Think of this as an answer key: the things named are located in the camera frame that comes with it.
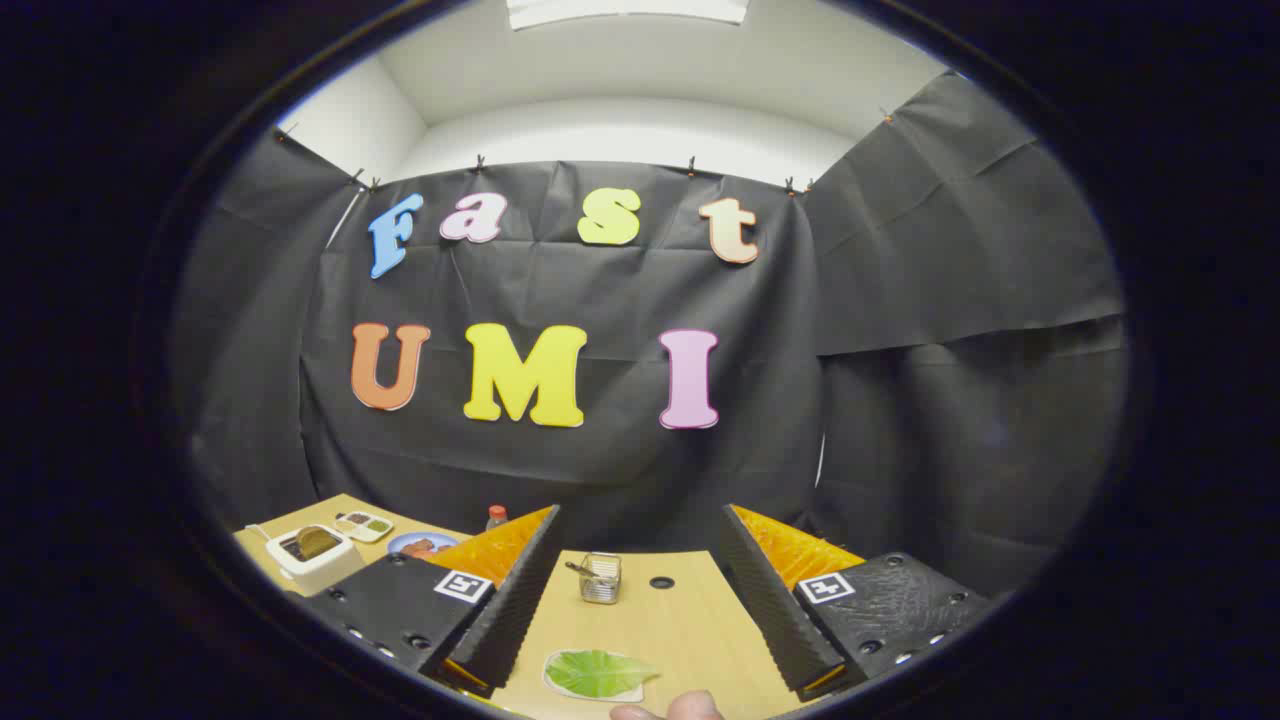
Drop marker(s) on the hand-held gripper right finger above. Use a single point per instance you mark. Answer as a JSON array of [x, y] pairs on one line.
[[775, 610]]

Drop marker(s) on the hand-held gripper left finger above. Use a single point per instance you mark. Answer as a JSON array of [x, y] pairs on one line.
[[510, 610]]

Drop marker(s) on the brown bread slice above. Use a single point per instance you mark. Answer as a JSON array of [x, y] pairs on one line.
[[318, 542]]

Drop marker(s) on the metal utensil in basket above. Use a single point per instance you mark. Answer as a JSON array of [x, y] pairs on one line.
[[582, 569]]

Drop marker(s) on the white square plate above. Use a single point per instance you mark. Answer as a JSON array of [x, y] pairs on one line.
[[556, 690]]

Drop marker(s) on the clear bottle with red cap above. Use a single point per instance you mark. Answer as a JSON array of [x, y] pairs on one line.
[[497, 516]]

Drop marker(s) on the brown meat patty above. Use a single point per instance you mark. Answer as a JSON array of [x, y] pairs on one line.
[[425, 547]]

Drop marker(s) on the green lettuce leaf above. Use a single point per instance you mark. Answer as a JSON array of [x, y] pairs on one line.
[[600, 672]]

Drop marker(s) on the blue round plate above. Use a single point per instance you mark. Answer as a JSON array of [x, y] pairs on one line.
[[402, 547]]

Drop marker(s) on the white seasoning tray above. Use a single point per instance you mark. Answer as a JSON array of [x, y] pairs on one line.
[[365, 526]]

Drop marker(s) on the white toaster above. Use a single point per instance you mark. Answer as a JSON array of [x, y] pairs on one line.
[[320, 572]]

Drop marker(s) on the ceiling light panel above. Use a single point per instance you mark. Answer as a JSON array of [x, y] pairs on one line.
[[625, 10]]

